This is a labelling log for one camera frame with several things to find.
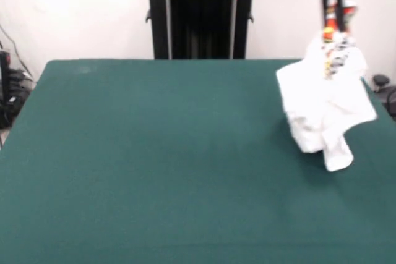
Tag dark green tablecloth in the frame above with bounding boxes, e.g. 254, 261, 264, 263
0, 57, 396, 264

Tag black office chair base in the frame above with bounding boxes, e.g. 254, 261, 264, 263
372, 74, 396, 113

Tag white printed t-shirt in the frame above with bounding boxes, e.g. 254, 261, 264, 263
275, 0, 379, 172

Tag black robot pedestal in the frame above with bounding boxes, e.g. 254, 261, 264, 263
135, 0, 266, 60

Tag grey wall cables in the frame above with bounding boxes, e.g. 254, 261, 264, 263
0, 24, 35, 79

